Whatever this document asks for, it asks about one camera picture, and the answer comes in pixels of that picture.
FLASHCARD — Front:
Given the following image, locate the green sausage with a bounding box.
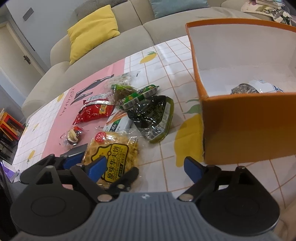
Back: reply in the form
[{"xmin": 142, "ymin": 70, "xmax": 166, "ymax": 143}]
[
  {"xmin": 119, "ymin": 93, "xmax": 148, "ymax": 111},
  {"xmin": 135, "ymin": 84, "xmax": 161, "ymax": 97}
]

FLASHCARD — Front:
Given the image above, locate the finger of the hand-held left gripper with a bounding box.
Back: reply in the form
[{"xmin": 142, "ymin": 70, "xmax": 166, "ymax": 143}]
[
  {"xmin": 109, "ymin": 167, "xmax": 139, "ymax": 192},
  {"xmin": 35, "ymin": 144, "xmax": 89, "ymax": 171}
]

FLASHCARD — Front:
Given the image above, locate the beige sofa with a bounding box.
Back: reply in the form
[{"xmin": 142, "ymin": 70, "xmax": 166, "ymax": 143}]
[{"xmin": 21, "ymin": 0, "xmax": 296, "ymax": 112}]

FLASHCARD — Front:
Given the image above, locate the yellow pillow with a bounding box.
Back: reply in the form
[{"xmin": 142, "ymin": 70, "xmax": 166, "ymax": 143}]
[{"xmin": 67, "ymin": 5, "xmax": 121, "ymax": 65}]

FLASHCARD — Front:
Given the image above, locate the purple bag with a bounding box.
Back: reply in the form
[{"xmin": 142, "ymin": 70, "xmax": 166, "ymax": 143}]
[{"xmin": 0, "ymin": 161, "xmax": 19, "ymax": 184}]

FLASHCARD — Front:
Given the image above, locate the brown snack packet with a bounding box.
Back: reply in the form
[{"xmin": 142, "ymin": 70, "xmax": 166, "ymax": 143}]
[{"xmin": 110, "ymin": 84, "xmax": 138, "ymax": 107}]

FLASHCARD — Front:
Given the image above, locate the clear packet of white candies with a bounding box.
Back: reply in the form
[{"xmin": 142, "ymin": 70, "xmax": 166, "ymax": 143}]
[{"xmin": 108, "ymin": 71, "xmax": 140, "ymax": 88}]

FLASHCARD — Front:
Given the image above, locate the round chocolate snack packet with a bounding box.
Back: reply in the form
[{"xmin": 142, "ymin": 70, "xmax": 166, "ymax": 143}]
[{"xmin": 60, "ymin": 126, "xmax": 89, "ymax": 148}]

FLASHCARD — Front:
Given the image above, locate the lemon print tablecloth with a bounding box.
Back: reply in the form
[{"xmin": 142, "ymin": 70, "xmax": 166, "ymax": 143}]
[{"xmin": 17, "ymin": 35, "xmax": 296, "ymax": 209}]

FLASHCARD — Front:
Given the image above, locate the white green carton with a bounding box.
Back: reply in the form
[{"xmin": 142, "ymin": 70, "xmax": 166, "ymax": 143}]
[{"xmin": 102, "ymin": 110, "xmax": 134, "ymax": 133}]

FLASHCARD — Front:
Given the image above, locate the blue pillow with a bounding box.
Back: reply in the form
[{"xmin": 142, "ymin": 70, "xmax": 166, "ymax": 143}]
[{"xmin": 149, "ymin": 0, "xmax": 211, "ymax": 19}]

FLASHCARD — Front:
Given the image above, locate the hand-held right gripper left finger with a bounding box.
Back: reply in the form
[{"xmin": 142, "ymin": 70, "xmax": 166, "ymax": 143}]
[{"xmin": 20, "ymin": 157, "xmax": 114, "ymax": 202}]

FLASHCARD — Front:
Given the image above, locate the silver blue snack packet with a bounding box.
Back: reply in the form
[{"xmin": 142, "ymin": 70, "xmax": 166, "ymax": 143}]
[{"xmin": 230, "ymin": 79, "xmax": 285, "ymax": 94}]

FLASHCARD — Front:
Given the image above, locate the floral cushion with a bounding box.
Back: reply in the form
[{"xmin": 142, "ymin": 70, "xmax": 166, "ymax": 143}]
[{"xmin": 240, "ymin": 0, "xmax": 293, "ymax": 24}]

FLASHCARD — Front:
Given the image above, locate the dark green pickle packet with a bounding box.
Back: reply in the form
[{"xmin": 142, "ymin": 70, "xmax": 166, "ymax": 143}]
[{"xmin": 127, "ymin": 95, "xmax": 174, "ymax": 143}]

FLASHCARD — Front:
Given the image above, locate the white door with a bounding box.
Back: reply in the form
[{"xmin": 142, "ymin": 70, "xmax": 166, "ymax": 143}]
[{"xmin": 0, "ymin": 21, "xmax": 47, "ymax": 79}]

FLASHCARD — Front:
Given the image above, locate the red snack packet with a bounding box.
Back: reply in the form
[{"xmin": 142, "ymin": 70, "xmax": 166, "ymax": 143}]
[{"xmin": 73, "ymin": 94, "xmax": 116, "ymax": 126}]

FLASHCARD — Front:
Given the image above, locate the yellow waffle packet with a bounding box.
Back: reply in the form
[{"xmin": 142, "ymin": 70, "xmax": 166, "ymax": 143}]
[{"xmin": 82, "ymin": 130, "xmax": 141, "ymax": 188}]

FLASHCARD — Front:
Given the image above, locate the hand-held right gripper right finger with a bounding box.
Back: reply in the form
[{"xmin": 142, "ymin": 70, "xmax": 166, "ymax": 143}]
[{"xmin": 177, "ymin": 156, "xmax": 271, "ymax": 201}]

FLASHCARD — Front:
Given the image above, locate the stack of colourful stools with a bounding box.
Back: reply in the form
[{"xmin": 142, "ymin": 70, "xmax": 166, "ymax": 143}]
[{"xmin": 0, "ymin": 108, "xmax": 25, "ymax": 160}]

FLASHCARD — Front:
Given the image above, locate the orange cardboard box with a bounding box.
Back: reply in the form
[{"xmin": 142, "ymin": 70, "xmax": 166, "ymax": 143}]
[{"xmin": 185, "ymin": 20, "xmax": 296, "ymax": 165}]

